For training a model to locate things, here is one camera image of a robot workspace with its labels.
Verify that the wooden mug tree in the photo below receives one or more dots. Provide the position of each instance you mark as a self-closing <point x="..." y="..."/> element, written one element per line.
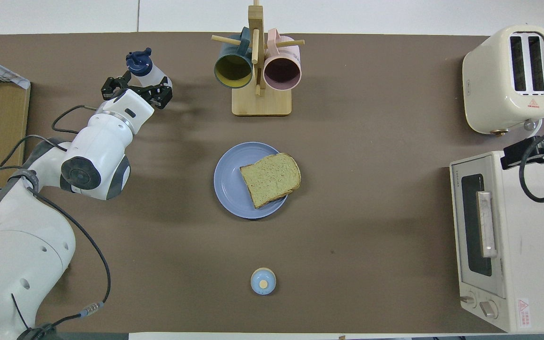
<point x="262" y="104"/>

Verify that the small blue call bell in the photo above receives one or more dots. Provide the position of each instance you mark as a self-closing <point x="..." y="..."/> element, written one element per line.
<point x="263" y="281"/>

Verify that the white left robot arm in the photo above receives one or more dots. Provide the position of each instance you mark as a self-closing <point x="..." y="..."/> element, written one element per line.
<point x="97" y="156"/>

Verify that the blue round plate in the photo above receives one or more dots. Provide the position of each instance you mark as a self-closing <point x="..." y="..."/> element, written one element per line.
<point x="229" y="184"/>

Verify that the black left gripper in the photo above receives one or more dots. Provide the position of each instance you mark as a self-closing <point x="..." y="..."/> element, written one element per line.
<point x="143" y="87"/>

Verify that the cream two-slot toaster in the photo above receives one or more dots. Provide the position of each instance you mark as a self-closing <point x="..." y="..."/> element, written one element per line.
<point x="494" y="80"/>

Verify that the brown table mat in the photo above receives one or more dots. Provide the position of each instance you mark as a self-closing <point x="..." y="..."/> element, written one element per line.
<point x="347" y="236"/>

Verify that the white toaster oven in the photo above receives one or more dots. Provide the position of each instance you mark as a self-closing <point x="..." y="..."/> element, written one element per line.
<point x="527" y="264"/>

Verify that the pink mug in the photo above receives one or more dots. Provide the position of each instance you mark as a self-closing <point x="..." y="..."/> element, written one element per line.
<point x="282" y="71"/>

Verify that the seasoning bottle with navy cap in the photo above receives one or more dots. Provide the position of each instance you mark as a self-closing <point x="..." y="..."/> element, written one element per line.
<point x="139" y="63"/>

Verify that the teal mug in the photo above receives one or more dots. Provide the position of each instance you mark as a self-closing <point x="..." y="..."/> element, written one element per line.
<point x="233" y="71"/>

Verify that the toasted bread slice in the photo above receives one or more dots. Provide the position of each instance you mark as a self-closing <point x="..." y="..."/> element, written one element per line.
<point x="272" y="179"/>

